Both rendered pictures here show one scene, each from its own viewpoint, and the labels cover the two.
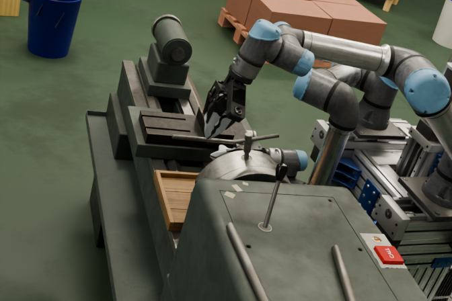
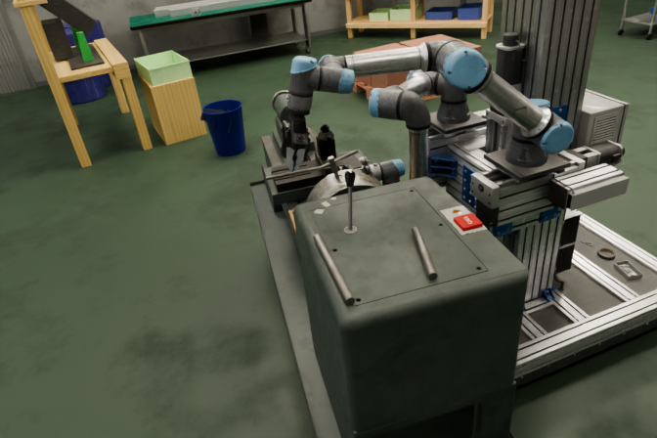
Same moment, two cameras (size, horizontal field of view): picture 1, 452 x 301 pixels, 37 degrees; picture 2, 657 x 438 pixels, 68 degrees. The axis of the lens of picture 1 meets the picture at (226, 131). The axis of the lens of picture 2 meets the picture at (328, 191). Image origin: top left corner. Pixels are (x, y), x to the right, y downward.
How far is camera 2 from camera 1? 0.46 m
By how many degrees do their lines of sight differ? 10
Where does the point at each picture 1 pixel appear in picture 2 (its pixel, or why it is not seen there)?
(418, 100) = (458, 78)
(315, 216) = (398, 207)
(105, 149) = (266, 207)
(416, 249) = (516, 210)
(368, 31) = not seen: hidden behind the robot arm
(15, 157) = (218, 233)
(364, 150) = (456, 143)
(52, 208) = (250, 262)
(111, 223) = (277, 261)
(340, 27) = not seen: hidden behind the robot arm
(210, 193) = (301, 215)
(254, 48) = (297, 81)
